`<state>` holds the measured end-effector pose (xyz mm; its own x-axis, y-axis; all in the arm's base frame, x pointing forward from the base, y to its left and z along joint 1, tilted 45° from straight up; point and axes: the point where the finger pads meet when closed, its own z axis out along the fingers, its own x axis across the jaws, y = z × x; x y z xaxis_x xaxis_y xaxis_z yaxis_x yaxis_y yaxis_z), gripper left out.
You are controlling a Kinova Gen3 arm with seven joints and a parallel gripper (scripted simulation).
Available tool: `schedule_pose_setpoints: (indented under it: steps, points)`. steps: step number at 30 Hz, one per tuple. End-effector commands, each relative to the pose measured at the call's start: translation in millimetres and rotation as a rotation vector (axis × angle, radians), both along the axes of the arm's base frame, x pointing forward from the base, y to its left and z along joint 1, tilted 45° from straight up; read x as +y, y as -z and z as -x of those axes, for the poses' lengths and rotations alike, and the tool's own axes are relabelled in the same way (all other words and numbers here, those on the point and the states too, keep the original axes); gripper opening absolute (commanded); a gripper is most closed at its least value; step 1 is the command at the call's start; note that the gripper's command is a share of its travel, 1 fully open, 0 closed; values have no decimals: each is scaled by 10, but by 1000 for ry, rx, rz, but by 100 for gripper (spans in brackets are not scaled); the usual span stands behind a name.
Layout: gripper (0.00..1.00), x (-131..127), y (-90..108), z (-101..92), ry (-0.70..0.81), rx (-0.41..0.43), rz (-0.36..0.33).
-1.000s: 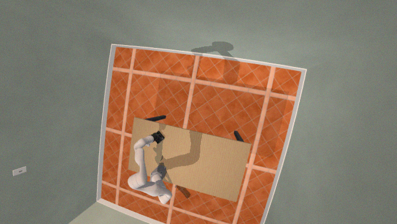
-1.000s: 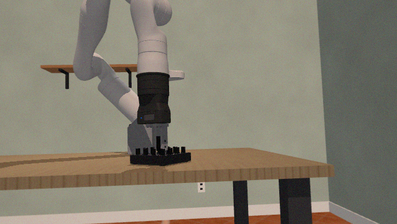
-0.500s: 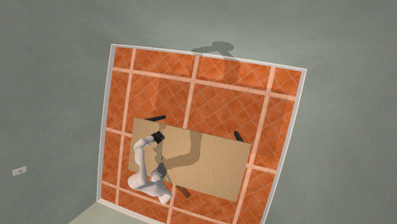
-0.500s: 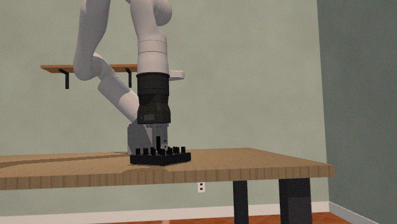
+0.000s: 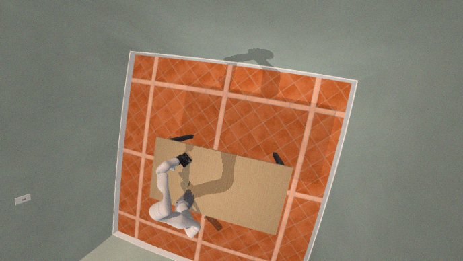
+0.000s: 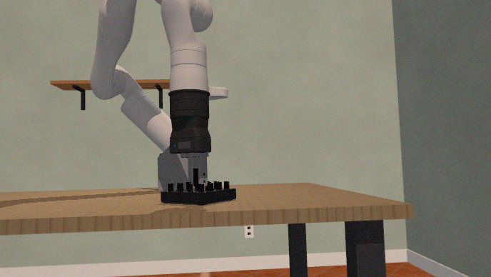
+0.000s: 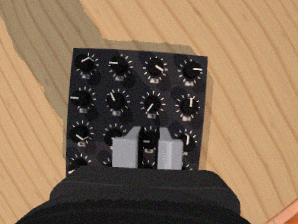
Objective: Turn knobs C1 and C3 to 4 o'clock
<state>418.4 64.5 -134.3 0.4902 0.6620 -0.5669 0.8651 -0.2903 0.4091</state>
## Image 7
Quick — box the black knob box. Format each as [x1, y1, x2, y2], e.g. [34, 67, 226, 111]
[66, 48, 208, 177]

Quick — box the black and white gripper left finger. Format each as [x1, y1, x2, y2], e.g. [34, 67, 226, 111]
[112, 126, 144, 168]

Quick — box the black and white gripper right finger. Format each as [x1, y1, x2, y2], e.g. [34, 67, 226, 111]
[155, 127, 183, 170]

